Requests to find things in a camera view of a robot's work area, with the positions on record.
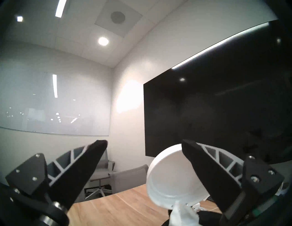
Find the white tissue sheet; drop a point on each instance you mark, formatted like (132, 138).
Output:
(182, 216)

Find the large black wall screen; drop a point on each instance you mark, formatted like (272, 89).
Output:
(216, 91)

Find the white pedal trash can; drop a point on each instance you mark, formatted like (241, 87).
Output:
(173, 177)

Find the wide glass wall whiteboard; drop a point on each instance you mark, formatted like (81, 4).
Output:
(57, 102)

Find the long ceiling light strip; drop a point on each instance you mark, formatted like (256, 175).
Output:
(61, 8)

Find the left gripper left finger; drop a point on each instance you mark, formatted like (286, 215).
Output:
(68, 173)

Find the grey fabric office chair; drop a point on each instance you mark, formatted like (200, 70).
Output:
(130, 180)

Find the grey armrest office chair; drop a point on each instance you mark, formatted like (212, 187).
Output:
(102, 164)

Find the round ceiling speaker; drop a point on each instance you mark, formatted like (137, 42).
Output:
(118, 17)

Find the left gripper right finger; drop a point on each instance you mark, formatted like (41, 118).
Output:
(219, 173)

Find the round ceiling spotlight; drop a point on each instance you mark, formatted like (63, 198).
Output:
(103, 41)
(19, 19)

